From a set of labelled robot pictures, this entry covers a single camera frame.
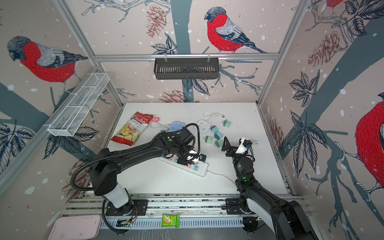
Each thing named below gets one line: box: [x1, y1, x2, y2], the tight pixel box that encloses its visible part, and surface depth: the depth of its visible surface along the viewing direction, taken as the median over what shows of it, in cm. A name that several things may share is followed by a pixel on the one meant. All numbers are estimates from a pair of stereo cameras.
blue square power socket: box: [169, 121, 186, 132], surface depth 106 cm
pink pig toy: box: [151, 117, 161, 123], surface depth 111 cm
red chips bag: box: [111, 111, 154, 147], surface depth 103 cm
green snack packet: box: [161, 213, 180, 228], surface depth 71 cm
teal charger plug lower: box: [213, 131, 224, 140], surface depth 102 cm
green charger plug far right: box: [221, 120, 232, 128], surface depth 109 cm
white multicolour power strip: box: [158, 154, 209, 178], surface depth 86 cm
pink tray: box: [48, 214, 103, 240], surface depth 69 cm
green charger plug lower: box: [213, 139, 223, 148], surface depth 97 cm
